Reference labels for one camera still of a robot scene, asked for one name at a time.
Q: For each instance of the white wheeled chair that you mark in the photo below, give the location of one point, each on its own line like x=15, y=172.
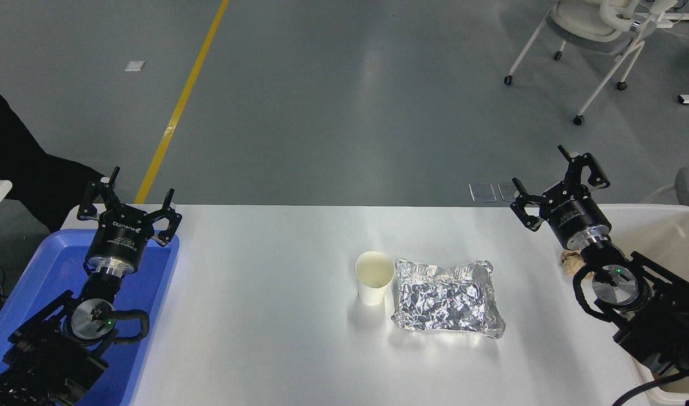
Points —
x=590, y=25

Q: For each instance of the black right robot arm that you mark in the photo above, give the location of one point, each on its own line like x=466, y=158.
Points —
x=660, y=316

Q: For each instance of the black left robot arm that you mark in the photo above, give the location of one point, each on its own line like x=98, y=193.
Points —
x=45, y=355

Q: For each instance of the blue plastic tray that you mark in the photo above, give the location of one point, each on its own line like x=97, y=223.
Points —
x=51, y=265

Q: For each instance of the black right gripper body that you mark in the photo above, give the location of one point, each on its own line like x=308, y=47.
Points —
x=573, y=217

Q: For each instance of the large pale plastic bin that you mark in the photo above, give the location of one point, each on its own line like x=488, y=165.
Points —
x=666, y=237

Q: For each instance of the person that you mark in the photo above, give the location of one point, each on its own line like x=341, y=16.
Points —
x=17, y=163

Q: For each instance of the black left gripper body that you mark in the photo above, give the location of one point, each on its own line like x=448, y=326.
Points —
x=122, y=237

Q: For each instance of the crumpled silver foil tray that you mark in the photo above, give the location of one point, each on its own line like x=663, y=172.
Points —
x=446, y=299

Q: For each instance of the clear floor plate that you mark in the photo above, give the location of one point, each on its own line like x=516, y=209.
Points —
x=505, y=192
x=482, y=192

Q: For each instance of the white paper piece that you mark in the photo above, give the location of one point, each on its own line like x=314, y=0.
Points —
x=134, y=66

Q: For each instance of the crumpled tan paper ball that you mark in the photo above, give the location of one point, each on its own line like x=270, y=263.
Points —
x=570, y=262

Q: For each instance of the white paper cup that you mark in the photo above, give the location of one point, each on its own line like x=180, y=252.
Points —
x=374, y=287

